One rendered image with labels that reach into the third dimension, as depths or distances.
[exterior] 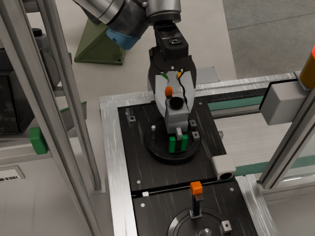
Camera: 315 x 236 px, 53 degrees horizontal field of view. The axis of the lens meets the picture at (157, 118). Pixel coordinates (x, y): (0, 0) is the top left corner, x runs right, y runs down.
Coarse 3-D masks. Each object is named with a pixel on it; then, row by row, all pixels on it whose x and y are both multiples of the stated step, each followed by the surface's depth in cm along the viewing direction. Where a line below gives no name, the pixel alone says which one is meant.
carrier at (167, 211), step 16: (176, 192) 69; (208, 192) 70; (224, 192) 70; (240, 192) 70; (144, 208) 67; (160, 208) 67; (176, 208) 67; (208, 208) 65; (224, 208) 68; (240, 208) 68; (144, 224) 65; (160, 224) 65; (176, 224) 63; (192, 224) 63; (208, 224) 63; (224, 224) 62; (240, 224) 65
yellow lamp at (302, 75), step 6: (312, 54) 47; (312, 60) 47; (306, 66) 49; (312, 66) 47; (300, 72) 51; (306, 72) 49; (312, 72) 48; (300, 78) 51; (306, 78) 49; (312, 78) 48; (306, 84) 50; (312, 84) 49
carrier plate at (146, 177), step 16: (128, 112) 83; (144, 112) 83; (192, 112) 84; (208, 112) 84; (128, 128) 80; (144, 128) 80; (208, 128) 81; (128, 144) 77; (144, 144) 77; (208, 144) 78; (128, 160) 74; (144, 160) 74; (192, 160) 75; (208, 160) 75; (128, 176) 72; (144, 176) 72; (160, 176) 72; (176, 176) 72; (192, 176) 72; (208, 176) 72
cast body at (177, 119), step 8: (168, 104) 68; (176, 104) 67; (184, 104) 68; (168, 112) 66; (176, 112) 66; (184, 112) 67; (168, 120) 68; (176, 120) 68; (184, 120) 68; (168, 128) 69; (176, 128) 69; (184, 128) 70; (176, 136) 70
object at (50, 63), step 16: (48, 64) 47; (0, 80) 34; (16, 80) 36; (0, 96) 35; (16, 96) 36; (0, 112) 36; (16, 112) 36; (32, 112) 41; (0, 128) 37; (16, 128) 37
